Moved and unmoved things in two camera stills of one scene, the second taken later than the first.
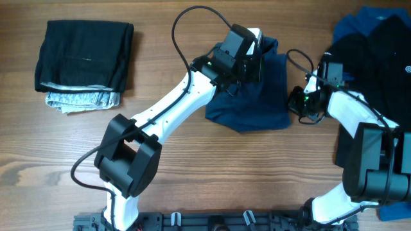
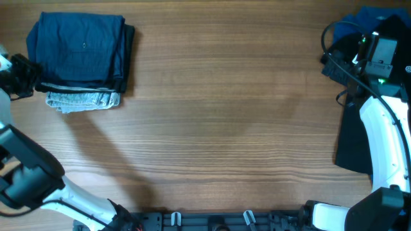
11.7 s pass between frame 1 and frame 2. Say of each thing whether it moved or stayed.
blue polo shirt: stayed
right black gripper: moved
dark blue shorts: moved
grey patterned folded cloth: stayed
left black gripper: moved
